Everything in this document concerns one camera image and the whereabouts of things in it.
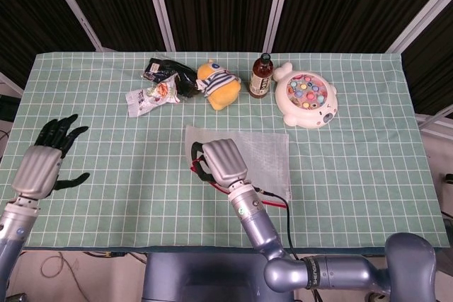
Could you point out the white seal fishing toy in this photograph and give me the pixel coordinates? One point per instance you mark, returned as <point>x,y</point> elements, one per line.
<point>304,114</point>

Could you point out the black and silver left hand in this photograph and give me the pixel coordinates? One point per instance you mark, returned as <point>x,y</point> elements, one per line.
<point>37,167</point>

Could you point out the green checked tablecloth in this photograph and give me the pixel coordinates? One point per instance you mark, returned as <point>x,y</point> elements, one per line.
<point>124,174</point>

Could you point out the black and silver right hand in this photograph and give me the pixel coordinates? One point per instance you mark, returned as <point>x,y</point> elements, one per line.
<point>224,162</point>

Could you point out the white mesh zipper pouch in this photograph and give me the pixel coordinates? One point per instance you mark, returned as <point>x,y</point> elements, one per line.
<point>269,164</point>

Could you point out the black snack packet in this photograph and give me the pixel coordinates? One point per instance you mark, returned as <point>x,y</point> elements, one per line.
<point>177,70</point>

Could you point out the white frame post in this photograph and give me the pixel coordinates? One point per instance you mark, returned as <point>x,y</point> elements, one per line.
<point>421,15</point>
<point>159,5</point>
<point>277,1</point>
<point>74,8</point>

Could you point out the yellow plush toy striped hat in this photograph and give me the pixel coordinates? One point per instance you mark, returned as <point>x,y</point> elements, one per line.
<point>219,90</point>

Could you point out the silver peanut snack bag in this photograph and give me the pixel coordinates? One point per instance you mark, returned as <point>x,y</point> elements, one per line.
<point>148,98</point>

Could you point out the brown tea bottle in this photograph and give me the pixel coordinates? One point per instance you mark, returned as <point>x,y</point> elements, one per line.
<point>260,79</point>

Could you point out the grey-blue robot torso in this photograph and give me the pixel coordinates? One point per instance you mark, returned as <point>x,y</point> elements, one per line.
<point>205,277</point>

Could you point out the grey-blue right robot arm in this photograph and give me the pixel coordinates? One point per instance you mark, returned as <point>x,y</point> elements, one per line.
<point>258,231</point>

